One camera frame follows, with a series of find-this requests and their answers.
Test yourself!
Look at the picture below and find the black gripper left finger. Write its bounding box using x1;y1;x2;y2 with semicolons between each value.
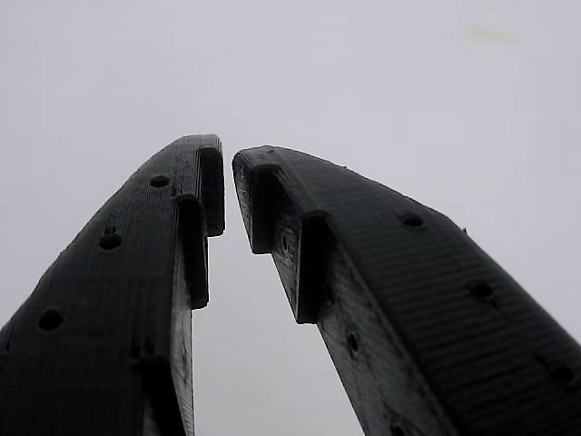
0;134;226;436

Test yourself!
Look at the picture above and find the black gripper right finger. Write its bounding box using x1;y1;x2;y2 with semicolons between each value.
231;145;581;436

